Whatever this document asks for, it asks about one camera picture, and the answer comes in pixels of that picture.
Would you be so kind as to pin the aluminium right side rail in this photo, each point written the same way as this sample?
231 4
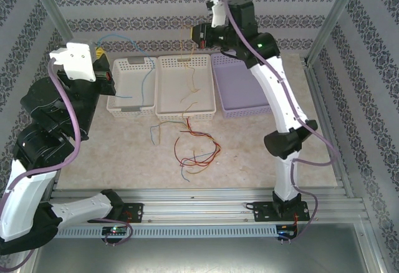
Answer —
319 98

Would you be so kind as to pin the aluminium left side rail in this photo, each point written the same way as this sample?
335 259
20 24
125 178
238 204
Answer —
54 182

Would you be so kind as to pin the left controller board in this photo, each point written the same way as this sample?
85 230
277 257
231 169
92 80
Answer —
113 231

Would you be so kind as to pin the purple perforated basket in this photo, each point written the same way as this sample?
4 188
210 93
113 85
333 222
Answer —
240 86

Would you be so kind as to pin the grey metal sheet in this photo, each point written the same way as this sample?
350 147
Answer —
187 257

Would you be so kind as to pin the controller board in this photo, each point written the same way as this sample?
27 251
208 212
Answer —
113 231
285 232

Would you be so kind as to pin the aluminium frame post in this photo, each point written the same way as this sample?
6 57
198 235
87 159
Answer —
336 11
53 11

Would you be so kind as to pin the right controller board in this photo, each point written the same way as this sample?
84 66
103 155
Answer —
285 232

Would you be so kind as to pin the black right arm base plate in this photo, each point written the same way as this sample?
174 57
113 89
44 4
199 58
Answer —
263 212

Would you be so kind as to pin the large white perforated basket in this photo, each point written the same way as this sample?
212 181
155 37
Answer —
174 83

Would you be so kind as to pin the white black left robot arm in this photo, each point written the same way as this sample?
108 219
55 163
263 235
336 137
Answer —
25 192

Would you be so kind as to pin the small white perforated basket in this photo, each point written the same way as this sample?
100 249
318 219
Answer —
127 79

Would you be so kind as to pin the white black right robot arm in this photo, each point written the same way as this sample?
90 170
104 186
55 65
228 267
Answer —
274 92

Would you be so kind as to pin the aluminium right frame post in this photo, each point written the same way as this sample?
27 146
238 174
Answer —
336 11

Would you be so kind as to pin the aluminium left frame post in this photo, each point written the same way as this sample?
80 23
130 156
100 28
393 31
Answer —
53 11

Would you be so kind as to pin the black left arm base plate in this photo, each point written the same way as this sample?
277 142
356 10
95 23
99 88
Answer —
137 213

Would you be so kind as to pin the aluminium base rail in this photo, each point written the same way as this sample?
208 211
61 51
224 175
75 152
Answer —
202 207

